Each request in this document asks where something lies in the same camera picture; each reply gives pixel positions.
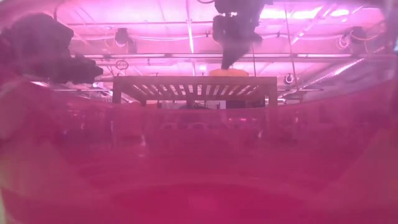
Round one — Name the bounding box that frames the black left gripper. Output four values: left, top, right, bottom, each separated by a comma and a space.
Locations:
0, 14, 104, 85

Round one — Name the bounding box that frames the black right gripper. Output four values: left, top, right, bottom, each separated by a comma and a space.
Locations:
212, 0, 274, 70

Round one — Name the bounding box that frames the orange plastic bowl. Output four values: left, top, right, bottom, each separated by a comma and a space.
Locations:
208, 68, 249, 77

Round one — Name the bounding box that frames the pink translucent plastic bowl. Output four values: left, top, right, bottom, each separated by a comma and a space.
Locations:
0, 0, 398, 224

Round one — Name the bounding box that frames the wooden slatted shelf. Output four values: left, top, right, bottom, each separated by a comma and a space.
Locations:
111, 76, 278, 108

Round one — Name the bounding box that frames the long ceiling light bar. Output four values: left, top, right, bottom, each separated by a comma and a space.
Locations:
71, 53, 355, 60

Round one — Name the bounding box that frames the black ceiling cable reel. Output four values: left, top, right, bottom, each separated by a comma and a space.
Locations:
114, 27, 137, 54
350, 26, 369, 44

